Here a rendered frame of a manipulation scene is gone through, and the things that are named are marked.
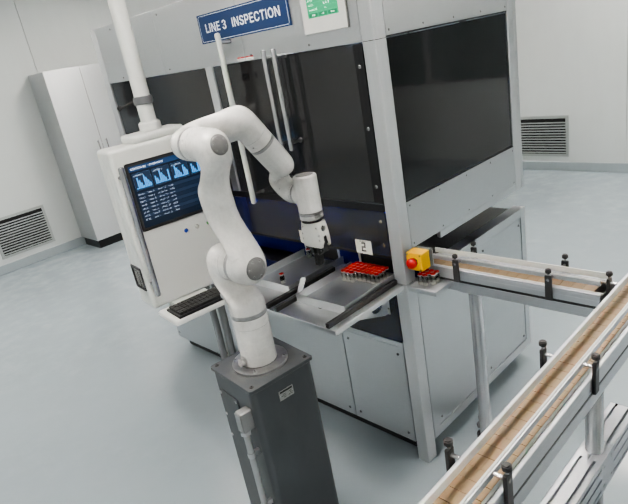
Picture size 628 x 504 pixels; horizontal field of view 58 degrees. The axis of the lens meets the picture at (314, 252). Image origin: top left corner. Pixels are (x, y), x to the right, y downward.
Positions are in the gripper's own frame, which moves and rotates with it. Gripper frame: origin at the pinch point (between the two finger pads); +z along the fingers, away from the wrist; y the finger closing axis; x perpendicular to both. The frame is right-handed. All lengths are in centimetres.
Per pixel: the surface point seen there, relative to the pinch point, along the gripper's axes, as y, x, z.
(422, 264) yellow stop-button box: -21.5, -31.1, 11.4
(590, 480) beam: -92, -3, 55
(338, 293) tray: 8.6, -14.3, 22.2
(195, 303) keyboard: 72, 14, 28
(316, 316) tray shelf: 3.4, 3.8, 22.4
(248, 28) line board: 52, -31, -82
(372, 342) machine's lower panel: 11, -31, 55
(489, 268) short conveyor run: -39, -48, 17
